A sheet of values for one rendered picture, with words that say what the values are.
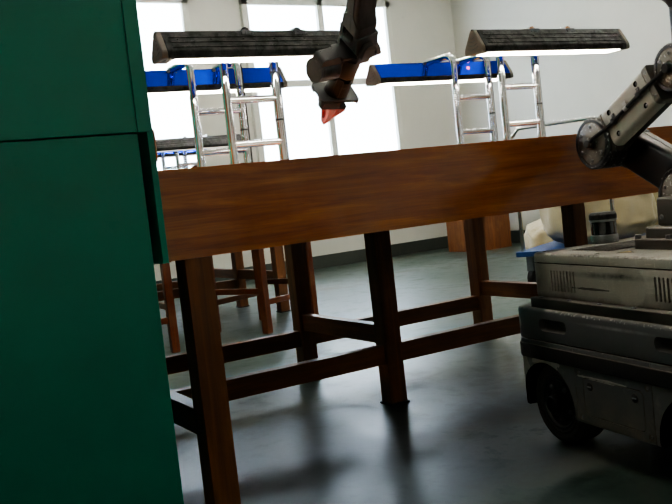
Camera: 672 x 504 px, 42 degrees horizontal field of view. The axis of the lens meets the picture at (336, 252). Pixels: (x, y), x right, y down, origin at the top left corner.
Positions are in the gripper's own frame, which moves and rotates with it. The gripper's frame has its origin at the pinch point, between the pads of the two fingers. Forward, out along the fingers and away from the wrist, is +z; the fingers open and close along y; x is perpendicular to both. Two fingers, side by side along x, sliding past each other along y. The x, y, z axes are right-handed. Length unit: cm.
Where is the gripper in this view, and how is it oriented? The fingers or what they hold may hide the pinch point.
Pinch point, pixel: (324, 120)
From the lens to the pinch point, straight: 214.5
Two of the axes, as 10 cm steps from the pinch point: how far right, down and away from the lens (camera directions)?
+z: -3.1, 6.4, 7.0
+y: -8.6, 1.2, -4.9
